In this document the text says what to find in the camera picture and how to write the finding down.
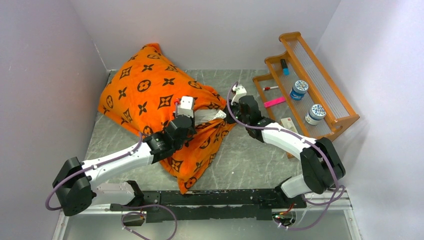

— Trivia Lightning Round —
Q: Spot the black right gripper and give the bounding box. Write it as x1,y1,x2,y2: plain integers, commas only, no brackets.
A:
220,98,250,126

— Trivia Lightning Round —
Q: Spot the white pillow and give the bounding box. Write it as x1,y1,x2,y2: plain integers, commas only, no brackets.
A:
194,109,227,125

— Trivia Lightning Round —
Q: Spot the orange patterned pillowcase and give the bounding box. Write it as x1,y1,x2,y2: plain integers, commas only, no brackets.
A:
97,43,233,194

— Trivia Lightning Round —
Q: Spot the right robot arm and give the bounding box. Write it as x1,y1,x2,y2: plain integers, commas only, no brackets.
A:
226,95,346,208

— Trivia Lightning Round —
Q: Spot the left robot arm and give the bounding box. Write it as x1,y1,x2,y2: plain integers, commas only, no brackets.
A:
52,114,196,217

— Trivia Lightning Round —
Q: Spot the red white marker pen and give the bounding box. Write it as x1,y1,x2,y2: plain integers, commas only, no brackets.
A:
262,86,279,91

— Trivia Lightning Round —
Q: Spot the pink flat strip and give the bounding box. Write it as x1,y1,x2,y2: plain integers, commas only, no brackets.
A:
263,96,286,108

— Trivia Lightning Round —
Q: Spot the small cardboard box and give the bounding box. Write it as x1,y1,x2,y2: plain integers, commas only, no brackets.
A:
280,117,297,132

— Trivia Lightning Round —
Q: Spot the wooden tiered shelf rack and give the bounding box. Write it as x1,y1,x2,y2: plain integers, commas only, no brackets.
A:
252,32,360,141

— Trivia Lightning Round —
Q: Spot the blue black highlighter marker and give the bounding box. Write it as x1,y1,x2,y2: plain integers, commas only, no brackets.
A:
280,58,290,76

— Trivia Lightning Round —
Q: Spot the blue jar near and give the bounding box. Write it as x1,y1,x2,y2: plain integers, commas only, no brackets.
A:
289,80,309,101

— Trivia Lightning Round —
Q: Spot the blue jar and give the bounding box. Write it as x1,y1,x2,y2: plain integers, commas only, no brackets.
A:
305,104,327,126
289,80,309,101

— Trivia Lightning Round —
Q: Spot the blue jar far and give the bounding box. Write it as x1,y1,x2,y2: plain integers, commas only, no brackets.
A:
305,104,327,126

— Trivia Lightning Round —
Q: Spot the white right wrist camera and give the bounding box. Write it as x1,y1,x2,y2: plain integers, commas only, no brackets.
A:
231,84,247,105

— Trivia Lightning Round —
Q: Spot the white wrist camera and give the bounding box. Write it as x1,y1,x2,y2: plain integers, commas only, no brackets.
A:
231,84,247,105
175,96,195,118

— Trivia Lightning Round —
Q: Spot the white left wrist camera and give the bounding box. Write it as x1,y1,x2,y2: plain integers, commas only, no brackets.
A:
175,96,195,118

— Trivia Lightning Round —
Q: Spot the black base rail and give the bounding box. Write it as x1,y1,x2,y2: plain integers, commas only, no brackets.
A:
109,186,307,223

